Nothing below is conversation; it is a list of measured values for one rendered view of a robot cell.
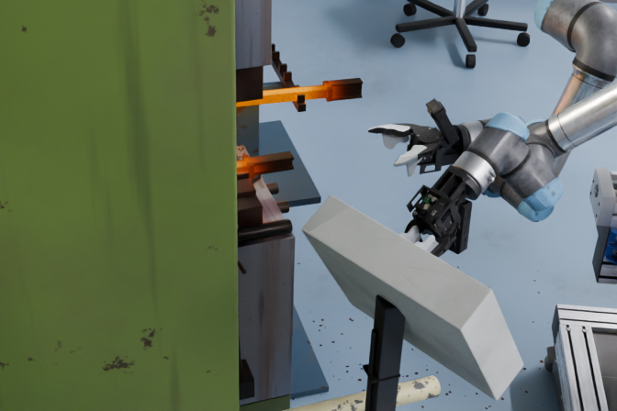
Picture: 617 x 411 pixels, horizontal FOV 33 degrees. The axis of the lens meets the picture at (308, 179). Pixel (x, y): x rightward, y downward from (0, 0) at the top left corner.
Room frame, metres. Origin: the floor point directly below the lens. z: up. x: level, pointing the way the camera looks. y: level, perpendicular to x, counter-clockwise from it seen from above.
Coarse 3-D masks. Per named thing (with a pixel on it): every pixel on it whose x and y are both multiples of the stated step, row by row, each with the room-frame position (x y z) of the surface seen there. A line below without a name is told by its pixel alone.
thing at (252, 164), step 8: (280, 152) 1.86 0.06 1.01; (288, 152) 1.86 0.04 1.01; (248, 160) 1.82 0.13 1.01; (256, 160) 1.83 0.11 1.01; (264, 160) 1.83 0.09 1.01; (272, 160) 1.83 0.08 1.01; (280, 160) 1.83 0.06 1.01; (288, 160) 1.84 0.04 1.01; (240, 168) 1.80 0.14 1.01; (248, 168) 1.80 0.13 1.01; (256, 168) 1.82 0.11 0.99; (264, 168) 1.83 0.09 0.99; (272, 168) 1.83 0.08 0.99; (280, 168) 1.84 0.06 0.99; (288, 168) 1.84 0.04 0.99
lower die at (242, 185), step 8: (240, 160) 1.84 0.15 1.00; (240, 176) 1.79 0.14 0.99; (248, 176) 1.79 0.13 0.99; (240, 184) 1.76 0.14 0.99; (248, 184) 1.77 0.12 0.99; (240, 192) 1.74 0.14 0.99; (248, 192) 1.74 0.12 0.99; (240, 200) 1.72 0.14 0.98; (248, 200) 1.72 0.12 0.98; (256, 200) 1.72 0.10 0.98; (240, 208) 1.69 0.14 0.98; (248, 208) 1.69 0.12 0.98; (256, 208) 1.70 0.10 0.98; (240, 216) 1.69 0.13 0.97; (248, 216) 1.69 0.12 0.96; (256, 216) 1.70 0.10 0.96; (240, 224) 1.69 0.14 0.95; (248, 224) 1.69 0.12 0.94
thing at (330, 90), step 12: (324, 84) 2.25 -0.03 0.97; (336, 84) 2.24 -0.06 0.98; (348, 84) 2.24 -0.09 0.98; (360, 84) 2.26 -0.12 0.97; (264, 96) 2.19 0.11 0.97; (276, 96) 2.19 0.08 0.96; (288, 96) 2.20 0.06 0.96; (312, 96) 2.22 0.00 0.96; (324, 96) 2.23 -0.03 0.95; (336, 96) 2.24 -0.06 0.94; (348, 96) 2.25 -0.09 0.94; (360, 96) 2.25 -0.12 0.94
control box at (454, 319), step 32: (320, 224) 1.38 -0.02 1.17; (352, 224) 1.36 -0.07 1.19; (320, 256) 1.40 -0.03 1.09; (352, 256) 1.31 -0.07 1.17; (384, 256) 1.29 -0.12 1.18; (416, 256) 1.28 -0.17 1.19; (352, 288) 1.40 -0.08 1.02; (384, 288) 1.27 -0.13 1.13; (416, 288) 1.22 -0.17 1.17; (448, 288) 1.21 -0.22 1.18; (480, 288) 1.20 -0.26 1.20; (416, 320) 1.26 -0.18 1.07; (448, 320) 1.16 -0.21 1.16; (480, 320) 1.18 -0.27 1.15; (448, 352) 1.25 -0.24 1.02; (480, 352) 1.19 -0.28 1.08; (512, 352) 1.26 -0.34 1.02; (480, 384) 1.24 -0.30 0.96
